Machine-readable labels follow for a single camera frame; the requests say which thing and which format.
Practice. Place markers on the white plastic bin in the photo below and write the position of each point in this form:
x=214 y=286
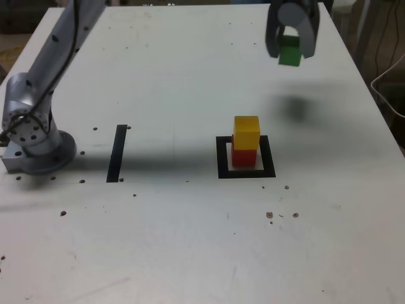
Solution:
x=394 y=104

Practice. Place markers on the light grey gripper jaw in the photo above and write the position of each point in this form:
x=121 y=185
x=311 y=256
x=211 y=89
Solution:
x=297 y=16

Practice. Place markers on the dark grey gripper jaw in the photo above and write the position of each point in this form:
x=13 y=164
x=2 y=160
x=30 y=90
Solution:
x=272 y=38

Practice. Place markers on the black tape strip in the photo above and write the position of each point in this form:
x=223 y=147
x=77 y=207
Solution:
x=116 y=152

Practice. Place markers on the red cube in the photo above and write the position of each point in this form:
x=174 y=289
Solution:
x=243 y=158

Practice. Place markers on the black tape square outline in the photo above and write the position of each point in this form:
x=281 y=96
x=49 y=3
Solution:
x=221 y=158

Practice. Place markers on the green cube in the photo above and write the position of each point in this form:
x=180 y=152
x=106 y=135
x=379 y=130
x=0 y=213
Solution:
x=289 y=55

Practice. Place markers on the yellow cube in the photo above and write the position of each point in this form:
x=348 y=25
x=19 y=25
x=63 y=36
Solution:
x=246 y=133

